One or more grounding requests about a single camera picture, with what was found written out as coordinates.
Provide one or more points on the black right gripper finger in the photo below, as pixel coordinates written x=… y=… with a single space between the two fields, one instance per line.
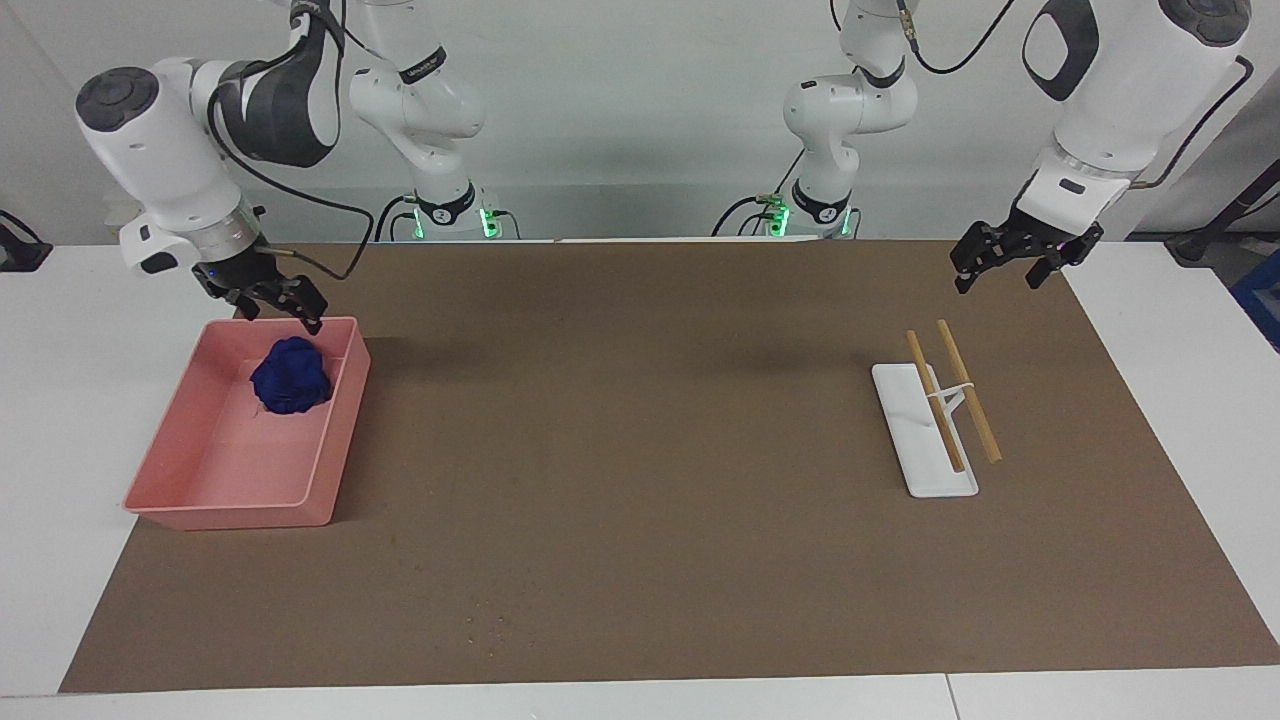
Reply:
x=249 y=307
x=312 y=305

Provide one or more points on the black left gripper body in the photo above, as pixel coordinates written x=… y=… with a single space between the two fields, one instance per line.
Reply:
x=1040 y=240

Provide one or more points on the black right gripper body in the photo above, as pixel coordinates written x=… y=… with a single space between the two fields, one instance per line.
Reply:
x=245 y=278

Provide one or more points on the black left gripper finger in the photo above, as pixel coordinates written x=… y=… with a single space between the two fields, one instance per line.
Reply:
x=972 y=265
x=1045 y=272

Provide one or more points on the blue towel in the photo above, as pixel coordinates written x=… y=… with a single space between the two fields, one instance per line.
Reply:
x=290 y=380

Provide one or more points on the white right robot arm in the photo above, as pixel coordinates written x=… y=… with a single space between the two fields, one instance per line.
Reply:
x=150 y=150

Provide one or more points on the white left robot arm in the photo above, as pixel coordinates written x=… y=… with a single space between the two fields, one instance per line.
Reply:
x=1120 y=90

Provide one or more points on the black stand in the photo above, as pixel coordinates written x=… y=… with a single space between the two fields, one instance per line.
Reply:
x=1195 y=245

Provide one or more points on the pink plastic tray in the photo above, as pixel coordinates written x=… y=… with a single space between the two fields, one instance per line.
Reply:
x=230 y=470

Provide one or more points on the white rack with wooden rods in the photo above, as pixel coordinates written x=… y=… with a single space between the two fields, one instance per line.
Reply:
x=925 y=460

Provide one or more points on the brown table mat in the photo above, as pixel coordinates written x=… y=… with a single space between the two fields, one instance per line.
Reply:
x=650 y=450

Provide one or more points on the white wall socket box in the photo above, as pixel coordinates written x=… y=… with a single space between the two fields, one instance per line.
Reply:
x=125 y=215

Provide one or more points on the black clamp mount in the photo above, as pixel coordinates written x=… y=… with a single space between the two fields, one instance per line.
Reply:
x=20 y=255

